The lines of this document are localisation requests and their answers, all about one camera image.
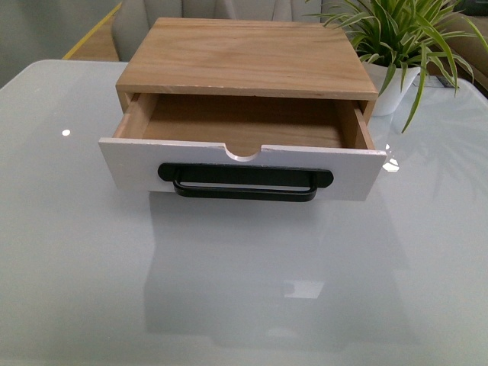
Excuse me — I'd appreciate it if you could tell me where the wooden drawer cabinet box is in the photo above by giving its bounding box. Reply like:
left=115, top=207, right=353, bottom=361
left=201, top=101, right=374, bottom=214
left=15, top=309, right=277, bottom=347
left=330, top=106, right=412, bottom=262
left=115, top=18, right=378, bottom=118

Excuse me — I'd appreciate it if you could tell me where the white plant pot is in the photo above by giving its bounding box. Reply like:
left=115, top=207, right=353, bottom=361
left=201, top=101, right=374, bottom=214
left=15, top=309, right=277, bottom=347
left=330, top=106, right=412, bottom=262
left=371, top=65, right=420, bottom=117

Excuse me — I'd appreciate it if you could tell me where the green spider plant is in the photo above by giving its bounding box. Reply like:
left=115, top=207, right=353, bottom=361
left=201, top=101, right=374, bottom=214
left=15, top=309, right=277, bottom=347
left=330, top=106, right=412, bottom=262
left=317, top=1, right=487, bottom=125

